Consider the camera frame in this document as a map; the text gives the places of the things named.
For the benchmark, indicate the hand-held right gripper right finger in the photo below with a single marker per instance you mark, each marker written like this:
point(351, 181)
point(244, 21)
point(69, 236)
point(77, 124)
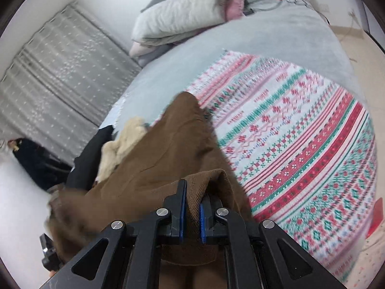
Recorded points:
point(203, 222)

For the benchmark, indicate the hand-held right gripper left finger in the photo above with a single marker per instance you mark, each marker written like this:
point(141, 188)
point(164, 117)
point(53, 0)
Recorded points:
point(180, 213)

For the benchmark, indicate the brown coat with cream fur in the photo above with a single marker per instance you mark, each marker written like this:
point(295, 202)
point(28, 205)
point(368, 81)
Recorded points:
point(150, 171)

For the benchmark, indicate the black bag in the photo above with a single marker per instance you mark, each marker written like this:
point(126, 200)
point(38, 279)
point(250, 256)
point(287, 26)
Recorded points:
point(33, 162)

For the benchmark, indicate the black garment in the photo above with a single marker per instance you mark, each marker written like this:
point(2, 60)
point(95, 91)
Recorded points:
point(87, 159)

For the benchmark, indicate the red green patterned blanket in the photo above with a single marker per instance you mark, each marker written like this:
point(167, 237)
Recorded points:
point(285, 144)

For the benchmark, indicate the red item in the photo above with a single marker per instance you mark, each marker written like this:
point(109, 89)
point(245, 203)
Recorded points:
point(372, 219)

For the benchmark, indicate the grey dotted curtain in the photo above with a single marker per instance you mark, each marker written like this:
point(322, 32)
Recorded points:
point(60, 75)

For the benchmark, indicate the white folded quilt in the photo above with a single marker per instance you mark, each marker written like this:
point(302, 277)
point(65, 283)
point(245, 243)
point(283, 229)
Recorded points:
point(180, 15)

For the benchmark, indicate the bed with grey sheet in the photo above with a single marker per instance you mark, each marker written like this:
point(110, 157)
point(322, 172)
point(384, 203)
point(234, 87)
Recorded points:
point(270, 33)

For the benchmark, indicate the pink cloth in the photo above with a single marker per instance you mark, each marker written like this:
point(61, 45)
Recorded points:
point(234, 7)

